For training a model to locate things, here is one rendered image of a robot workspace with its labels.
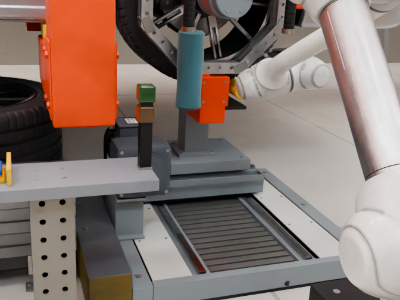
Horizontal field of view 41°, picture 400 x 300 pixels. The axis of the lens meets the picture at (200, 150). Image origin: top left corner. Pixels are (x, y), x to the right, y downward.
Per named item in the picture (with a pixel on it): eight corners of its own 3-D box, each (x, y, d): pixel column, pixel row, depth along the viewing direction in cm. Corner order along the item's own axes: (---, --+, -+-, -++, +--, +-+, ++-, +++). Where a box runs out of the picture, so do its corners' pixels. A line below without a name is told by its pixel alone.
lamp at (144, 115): (151, 118, 132) (152, 103, 130) (155, 123, 128) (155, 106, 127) (135, 119, 130) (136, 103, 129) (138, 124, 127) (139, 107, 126)
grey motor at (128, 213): (142, 191, 213) (144, 106, 202) (171, 240, 175) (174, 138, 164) (96, 194, 207) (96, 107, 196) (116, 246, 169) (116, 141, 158)
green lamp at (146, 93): (152, 99, 130) (152, 83, 129) (156, 102, 126) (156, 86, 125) (136, 99, 129) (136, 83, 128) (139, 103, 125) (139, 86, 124)
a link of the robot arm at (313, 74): (309, 49, 176) (274, 57, 173) (335, 56, 162) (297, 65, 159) (312, 80, 180) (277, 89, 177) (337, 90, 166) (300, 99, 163)
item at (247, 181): (230, 163, 248) (231, 144, 245) (262, 194, 216) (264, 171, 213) (123, 171, 232) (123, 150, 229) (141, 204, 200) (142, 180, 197)
